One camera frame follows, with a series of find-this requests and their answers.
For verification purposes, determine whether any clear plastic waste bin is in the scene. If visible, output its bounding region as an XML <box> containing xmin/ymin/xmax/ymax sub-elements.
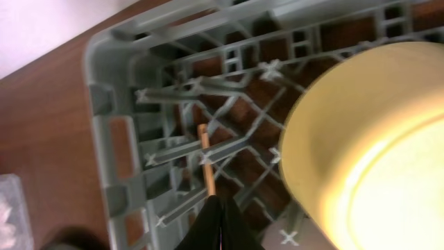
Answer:
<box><xmin>1</xmin><ymin>174</ymin><xmax>34</xmax><ymax>250</ymax></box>

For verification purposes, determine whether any yellow bowl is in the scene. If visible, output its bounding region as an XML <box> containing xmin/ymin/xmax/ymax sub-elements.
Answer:
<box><xmin>280</xmin><ymin>42</ymin><xmax>443</xmax><ymax>249</ymax></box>

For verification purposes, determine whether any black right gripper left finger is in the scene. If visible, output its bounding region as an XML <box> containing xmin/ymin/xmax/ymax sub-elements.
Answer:
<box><xmin>175</xmin><ymin>195</ymin><xmax>222</xmax><ymax>250</ymax></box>

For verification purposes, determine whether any grey dishwasher rack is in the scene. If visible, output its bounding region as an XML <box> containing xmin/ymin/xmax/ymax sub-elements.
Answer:
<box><xmin>84</xmin><ymin>0</ymin><xmax>443</xmax><ymax>249</ymax></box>

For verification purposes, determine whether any wooden chopstick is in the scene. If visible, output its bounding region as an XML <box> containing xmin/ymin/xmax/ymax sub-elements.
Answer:
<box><xmin>198</xmin><ymin>124</ymin><xmax>216</xmax><ymax>197</ymax></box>

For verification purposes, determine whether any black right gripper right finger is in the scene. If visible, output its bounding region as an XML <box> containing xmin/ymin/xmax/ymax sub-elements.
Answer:
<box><xmin>221</xmin><ymin>198</ymin><xmax>264</xmax><ymax>250</ymax></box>

